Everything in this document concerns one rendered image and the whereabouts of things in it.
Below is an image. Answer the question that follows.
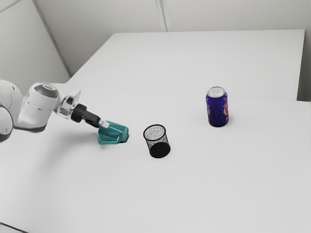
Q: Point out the purple soda can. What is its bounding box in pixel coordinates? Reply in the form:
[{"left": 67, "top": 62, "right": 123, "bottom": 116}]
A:
[{"left": 206, "top": 86, "right": 229, "bottom": 128}]

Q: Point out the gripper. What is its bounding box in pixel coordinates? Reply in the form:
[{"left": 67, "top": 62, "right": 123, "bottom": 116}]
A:
[{"left": 71, "top": 103, "right": 110, "bottom": 129}]

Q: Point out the black mesh pen holder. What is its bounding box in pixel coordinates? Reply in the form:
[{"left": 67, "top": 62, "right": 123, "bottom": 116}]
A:
[{"left": 143, "top": 124, "right": 172, "bottom": 159}]

